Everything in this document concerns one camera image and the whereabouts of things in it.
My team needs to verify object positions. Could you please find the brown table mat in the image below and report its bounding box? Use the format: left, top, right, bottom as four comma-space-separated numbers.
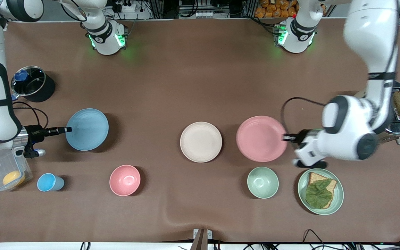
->
0, 17, 400, 243

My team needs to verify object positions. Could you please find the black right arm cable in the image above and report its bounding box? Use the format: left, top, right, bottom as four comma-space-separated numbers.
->
11, 101, 49, 131

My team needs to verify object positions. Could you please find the black looped cable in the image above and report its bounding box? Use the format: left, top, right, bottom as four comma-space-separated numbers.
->
302, 229, 326, 250

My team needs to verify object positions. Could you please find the black saucepan blue handle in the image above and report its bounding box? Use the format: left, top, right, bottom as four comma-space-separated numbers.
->
11, 65, 55, 103

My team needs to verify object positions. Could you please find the green lettuce leaf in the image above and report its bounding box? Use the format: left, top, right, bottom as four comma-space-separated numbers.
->
305, 179, 333, 209

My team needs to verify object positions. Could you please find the toasted bread slice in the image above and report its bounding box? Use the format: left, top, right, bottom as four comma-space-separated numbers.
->
307, 172, 338, 209

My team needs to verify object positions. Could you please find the green bowl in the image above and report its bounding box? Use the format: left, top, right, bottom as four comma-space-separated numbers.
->
247, 167, 279, 199

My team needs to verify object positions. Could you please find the beige plate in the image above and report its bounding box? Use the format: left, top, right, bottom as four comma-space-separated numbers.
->
180, 122, 223, 163

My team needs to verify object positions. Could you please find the yellow round food piece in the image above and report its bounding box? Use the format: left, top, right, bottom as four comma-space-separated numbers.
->
3, 171, 26, 188

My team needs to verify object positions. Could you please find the blue plate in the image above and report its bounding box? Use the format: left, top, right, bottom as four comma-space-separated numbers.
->
65, 108, 109, 151

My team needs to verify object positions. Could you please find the green plate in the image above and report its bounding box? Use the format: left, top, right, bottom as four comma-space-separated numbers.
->
298, 168, 344, 215

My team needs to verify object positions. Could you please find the orange snack bag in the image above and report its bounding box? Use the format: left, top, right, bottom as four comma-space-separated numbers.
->
255, 0, 298, 18

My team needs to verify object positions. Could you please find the pink bowl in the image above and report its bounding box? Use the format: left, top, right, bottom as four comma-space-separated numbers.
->
109, 165, 141, 197

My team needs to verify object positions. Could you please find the glass lid blue knob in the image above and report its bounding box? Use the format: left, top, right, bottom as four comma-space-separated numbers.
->
11, 66, 46, 97

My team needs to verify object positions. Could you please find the pink plate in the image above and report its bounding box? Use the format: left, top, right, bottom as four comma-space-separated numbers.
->
236, 116, 288, 163

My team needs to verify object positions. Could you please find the blue cup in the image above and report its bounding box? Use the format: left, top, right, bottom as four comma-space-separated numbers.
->
37, 173, 65, 192

